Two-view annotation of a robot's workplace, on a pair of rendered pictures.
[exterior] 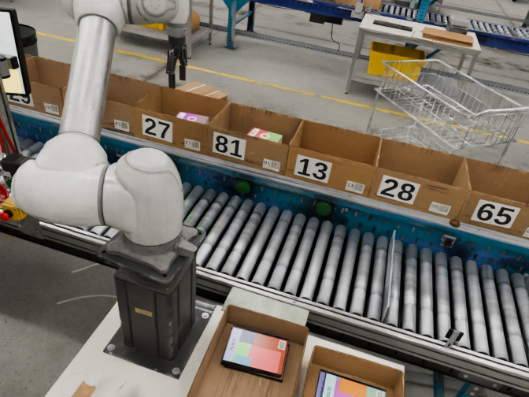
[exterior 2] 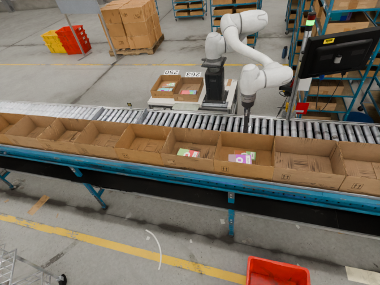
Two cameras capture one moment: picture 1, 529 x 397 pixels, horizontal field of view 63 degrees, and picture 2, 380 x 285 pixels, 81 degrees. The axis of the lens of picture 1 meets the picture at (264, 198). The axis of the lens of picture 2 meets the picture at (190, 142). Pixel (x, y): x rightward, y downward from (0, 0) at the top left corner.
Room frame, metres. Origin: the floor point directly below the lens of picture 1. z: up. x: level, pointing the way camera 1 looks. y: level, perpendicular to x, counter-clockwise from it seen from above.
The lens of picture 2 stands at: (3.04, 0.29, 2.19)
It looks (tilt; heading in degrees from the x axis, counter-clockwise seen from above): 44 degrees down; 190
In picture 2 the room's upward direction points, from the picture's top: 10 degrees counter-clockwise
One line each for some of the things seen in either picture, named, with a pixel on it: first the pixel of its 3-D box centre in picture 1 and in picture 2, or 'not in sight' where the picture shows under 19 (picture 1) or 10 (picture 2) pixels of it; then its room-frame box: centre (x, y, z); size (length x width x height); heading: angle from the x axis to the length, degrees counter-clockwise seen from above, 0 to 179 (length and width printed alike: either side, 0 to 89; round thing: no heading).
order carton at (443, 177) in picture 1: (416, 177); (105, 139); (1.71, -0.68, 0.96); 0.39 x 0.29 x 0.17; 78
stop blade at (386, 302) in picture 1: (388, 272); (138, 124); (1.28, -0.54, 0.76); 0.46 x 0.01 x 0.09; 168
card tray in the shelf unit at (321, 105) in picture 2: not in sight; (318, 95); (0.77, 1.46, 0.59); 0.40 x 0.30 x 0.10; 166
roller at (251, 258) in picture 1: (259, 242); (189, 130); (1.40, 0.00, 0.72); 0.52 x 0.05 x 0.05; 168
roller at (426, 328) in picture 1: (426, 290); (126, 125); (1.24, -0.70, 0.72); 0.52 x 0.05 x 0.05; 168
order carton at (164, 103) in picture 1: (183, 119); (244, 155); (1.96, 0.47, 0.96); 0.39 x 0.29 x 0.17; 78
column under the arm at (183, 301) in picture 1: (158, 300); (215, 83); (0.86, 0.28, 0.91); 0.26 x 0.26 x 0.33; 77
